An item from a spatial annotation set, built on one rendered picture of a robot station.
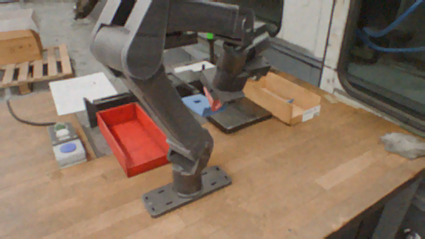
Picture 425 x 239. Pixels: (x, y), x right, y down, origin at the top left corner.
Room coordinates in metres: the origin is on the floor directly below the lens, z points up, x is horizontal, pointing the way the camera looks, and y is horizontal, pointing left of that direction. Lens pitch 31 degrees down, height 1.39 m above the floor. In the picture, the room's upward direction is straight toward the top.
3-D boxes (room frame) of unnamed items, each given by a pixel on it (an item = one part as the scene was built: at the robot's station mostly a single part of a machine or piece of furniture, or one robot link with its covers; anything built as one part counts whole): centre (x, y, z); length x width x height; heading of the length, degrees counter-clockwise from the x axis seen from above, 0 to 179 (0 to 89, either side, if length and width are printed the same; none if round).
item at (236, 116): (0.85, -0.07, 0.91); 0.17 x 0.16 x 0.02; 122
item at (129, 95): (0.84, 0.29, 0.95); 0.15 x 0.03 x 0.10; 122
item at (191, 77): (0.93, 0.13, 0.98); 0.20 x 0.10 x 0.01; 122
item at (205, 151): (0.52, 0.05, 1.00); 0.09 x 0.06 x 0.06; 49
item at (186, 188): (0.51, 0.05, 0.94); 0.20 x 0.07 x 0.08; 122
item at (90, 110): (0.80, 0.34, 0.95); 0.06 x 0.03 x 0.09; 122
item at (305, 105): (0.92, -0.22, 0.93); 0.25 x 0.13 x 0.08; 32
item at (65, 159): (0.63, 0.37, 0.90); 0.07 x 0.07 x 0.06; 32
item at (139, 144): (0.69, 0.21, 0.93); 0.25 x 0.12 x 0.06; 32
